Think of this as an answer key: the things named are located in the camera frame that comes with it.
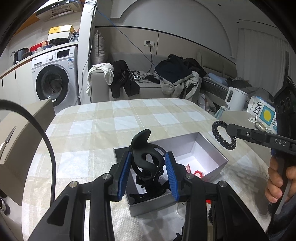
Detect blue cable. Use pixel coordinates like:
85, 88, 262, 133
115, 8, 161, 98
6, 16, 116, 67
95, 3, 148, 61

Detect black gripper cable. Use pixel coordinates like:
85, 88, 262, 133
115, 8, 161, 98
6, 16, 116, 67
0, 99, 56, 202

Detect person's right hand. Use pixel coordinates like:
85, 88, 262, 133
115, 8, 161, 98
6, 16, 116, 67
265, 157, 288, 205

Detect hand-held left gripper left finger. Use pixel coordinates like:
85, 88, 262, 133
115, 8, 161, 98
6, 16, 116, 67
28, 151, 133, 241

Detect dark shoe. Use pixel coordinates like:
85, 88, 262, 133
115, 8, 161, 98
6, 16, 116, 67
0, 197, 11, 216

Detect grey cardboard box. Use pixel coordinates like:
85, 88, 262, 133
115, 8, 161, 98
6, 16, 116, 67
113, 131, 229, 217

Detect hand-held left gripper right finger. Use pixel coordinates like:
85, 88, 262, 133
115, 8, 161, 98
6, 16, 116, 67
165, 151, 269, 241

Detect light blue cushion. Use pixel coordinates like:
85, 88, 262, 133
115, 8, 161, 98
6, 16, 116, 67
207, 73, 228, 85

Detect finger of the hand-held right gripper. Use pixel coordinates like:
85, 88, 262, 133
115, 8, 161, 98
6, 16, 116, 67
227, 124, 270, 145

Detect yellow cardboard box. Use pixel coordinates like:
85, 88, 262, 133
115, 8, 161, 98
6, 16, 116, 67
48, 25, 75, 35

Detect range hood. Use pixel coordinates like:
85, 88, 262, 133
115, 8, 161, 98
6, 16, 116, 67
35, 0, 84, 22

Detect black spiral hair tie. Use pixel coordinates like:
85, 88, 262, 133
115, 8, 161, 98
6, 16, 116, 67
211, 120, 237, 149

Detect pile of dark clothes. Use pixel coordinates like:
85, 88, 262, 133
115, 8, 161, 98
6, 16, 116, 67
154, 54, 207, 105

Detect small black hair claw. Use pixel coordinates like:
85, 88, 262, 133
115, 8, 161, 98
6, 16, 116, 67
136, 170, 166, 193

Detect large black hair claw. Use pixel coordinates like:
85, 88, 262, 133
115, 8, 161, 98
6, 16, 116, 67
130, 129, 168, 177

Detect grey sofa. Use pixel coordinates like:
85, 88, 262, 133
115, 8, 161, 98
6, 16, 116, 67
89, 53, 236, 103

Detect white curtain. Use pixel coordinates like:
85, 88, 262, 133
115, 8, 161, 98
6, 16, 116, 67
237, 28, 292, 93

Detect beige side table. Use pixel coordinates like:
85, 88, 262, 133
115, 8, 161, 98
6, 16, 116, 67
215, 110, 278, 135

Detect white cloth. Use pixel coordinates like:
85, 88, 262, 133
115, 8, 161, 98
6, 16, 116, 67
86, 63, 115, 98

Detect white washing machine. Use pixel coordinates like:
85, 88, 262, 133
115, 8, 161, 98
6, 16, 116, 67
31, 46, 80, 107

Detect white electric kettle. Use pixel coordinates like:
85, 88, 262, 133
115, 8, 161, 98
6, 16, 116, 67
225, 86, 248, 111

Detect grey pillow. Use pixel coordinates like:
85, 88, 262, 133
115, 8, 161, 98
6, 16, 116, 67
92, 30, 109, 65

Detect person's dark pants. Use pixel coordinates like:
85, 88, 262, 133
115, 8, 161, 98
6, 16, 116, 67
266, 204, 296, 241

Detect black striped clothes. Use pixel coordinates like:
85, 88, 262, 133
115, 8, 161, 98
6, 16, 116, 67
111, 60, 140, 98

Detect kitchen counter cabinets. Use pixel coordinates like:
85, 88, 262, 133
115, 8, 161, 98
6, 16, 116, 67
0, 58, 37, 109

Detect white carton with yellow circle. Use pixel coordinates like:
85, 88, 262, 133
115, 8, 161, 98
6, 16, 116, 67
247, 96, 278, 134

